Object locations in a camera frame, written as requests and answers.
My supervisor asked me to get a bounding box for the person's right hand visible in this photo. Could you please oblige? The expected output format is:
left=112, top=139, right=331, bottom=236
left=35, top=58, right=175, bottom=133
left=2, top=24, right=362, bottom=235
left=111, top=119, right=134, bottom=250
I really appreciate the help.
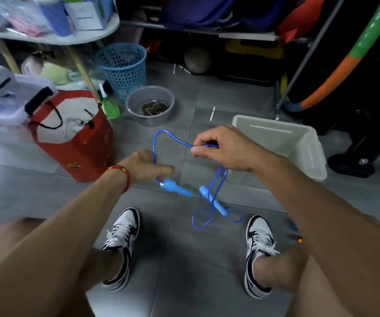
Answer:
left=189, top=125, right=282, bottom=173

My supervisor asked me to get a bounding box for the person's left hand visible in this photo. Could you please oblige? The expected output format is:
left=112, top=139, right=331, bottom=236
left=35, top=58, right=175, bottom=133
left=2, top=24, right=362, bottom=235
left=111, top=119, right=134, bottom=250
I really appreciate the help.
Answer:
left=117, top=148, right=176, bottom=185

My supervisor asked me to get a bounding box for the grey plastic storage bin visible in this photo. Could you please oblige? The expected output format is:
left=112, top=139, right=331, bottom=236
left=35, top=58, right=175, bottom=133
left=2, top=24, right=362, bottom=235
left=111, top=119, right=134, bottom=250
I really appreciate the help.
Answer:
left=226, top=114, right=328, bottom=188

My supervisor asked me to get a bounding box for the person's left forearm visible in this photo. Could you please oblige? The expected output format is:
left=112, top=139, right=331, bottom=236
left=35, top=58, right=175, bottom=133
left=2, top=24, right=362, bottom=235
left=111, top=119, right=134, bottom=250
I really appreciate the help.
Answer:
left=0, top=168, right=131, bottom=317

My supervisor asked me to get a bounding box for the person's right forearm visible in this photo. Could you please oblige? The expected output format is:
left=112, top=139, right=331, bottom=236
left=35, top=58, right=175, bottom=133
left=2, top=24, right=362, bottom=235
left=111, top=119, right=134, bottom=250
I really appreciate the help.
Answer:
left=256, top=155, right=380, bottom=317

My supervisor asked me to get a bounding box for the person's left shoe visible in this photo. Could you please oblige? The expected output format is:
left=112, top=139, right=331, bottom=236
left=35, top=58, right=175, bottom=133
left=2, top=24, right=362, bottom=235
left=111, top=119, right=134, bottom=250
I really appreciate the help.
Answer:
left=101, top=207, right=141, bottom=292

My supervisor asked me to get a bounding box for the person's shoe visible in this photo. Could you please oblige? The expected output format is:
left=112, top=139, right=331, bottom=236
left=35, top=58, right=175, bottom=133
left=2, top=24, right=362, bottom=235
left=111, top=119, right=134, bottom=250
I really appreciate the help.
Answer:
left=101, top=207, right=141, bottom=292
left=244, top=215, right=280, bottom=300

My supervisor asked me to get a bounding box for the person's right shoe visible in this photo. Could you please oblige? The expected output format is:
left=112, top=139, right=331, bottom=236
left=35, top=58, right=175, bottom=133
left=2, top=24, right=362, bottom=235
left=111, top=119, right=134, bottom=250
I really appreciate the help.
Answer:
left=244, top=215, right=280, bottom=300

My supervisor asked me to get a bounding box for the person's right leg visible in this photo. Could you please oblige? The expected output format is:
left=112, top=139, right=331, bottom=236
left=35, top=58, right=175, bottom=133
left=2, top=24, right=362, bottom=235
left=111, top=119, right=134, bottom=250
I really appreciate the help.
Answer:
left=253, top=214, right=380, bottom=317

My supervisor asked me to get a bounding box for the red paper bag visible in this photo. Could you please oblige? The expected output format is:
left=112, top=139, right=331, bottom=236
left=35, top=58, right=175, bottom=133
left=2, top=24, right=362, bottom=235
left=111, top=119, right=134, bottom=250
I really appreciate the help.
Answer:
left=28, top=90, right=115, bottom=183

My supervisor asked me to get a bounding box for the grey plastic basin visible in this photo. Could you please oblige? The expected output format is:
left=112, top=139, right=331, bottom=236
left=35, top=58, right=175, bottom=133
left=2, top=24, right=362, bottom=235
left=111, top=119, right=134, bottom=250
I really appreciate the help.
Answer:
left=125, top=85, right=175, bottom=128

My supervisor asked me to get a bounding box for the green spray bottle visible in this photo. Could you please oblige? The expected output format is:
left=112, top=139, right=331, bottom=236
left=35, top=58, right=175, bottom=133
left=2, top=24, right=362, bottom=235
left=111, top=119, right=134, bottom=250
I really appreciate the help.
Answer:
left=98, top=82, right=120, bottom=120

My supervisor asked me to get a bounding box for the brown ball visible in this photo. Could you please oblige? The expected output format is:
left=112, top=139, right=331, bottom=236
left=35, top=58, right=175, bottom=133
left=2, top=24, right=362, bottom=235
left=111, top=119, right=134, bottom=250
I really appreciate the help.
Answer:
left=184, top=45, right=212, bottom=75

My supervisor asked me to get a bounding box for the blue mesh wastebasket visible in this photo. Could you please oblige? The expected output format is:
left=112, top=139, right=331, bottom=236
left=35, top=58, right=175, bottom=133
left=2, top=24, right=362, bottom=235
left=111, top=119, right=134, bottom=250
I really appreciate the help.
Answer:
left=94, top=42, right=148, bottom=102

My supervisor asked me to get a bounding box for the yellow flat board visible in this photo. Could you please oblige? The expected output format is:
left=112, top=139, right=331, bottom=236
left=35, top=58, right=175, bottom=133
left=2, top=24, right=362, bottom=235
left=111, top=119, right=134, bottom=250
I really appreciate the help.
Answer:
left=225, top=38, right=285, bottom=60

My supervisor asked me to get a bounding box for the multicoloured hula hoop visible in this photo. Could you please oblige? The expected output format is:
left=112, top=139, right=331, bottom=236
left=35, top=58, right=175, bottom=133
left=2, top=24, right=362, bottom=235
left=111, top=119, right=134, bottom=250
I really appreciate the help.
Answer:
left=282, top=0, right=380, bottom=113

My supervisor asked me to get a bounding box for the black weight machine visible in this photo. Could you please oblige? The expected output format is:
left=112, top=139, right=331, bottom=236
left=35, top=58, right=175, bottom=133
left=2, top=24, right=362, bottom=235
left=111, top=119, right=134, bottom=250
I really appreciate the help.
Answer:
left=286, top=0, right=380, bottom=179

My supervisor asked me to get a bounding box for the black rectangular pad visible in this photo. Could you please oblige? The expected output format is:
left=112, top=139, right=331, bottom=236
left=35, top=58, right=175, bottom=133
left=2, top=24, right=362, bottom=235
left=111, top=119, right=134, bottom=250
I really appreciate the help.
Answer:
left=24, top=86, right=54, bottom=117

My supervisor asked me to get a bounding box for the clear plastic bag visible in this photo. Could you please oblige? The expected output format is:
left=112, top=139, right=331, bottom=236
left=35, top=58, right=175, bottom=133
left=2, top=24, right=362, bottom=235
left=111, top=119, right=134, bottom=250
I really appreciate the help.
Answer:
left=20, top=51, right=105, bottom=86

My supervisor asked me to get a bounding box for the white oval side table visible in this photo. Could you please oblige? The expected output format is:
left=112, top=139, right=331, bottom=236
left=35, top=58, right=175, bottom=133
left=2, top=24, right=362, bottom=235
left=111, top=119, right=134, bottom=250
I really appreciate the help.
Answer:
left=0, top=13, right=120, bottom=103

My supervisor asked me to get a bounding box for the blue folded mat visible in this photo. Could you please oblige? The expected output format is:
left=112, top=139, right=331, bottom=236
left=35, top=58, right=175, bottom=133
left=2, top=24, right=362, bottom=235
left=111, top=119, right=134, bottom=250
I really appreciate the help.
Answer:
left=160, top=0, right=286, bottom=30

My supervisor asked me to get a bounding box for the orange red fabric bag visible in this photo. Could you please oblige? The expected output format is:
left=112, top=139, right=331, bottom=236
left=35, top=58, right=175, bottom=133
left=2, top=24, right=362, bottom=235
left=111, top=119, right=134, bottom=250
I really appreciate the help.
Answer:
left=275, top=0, right=326, bottom=43

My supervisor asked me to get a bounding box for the blue cup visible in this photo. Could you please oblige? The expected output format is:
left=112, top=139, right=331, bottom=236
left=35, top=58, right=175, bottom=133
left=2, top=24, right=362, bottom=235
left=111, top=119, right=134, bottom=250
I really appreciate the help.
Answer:
left=33, top=0, right=73, bottom=37

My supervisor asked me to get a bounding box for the pink packet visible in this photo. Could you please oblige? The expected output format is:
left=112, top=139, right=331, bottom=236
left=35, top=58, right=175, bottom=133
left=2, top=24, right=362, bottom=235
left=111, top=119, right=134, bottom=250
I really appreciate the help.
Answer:
left=8, top=16, right=50, bottom=37

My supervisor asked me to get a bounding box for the red string bracelet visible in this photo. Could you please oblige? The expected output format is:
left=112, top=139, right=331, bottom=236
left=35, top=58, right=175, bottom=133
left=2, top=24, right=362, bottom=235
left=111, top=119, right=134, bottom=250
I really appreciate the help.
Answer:
left=107, top=165, right=131, bottom=194

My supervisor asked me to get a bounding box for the brown tangled strap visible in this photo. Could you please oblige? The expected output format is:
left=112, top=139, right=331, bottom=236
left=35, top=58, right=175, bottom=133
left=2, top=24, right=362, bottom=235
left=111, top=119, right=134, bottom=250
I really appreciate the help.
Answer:
left=141, top=100, right=170, bottom=117

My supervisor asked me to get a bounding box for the white cable bundle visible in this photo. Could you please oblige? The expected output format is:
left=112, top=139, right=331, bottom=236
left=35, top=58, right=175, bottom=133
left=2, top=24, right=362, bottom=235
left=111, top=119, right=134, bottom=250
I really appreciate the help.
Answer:
left=68, top=117, right=93, bottom=131

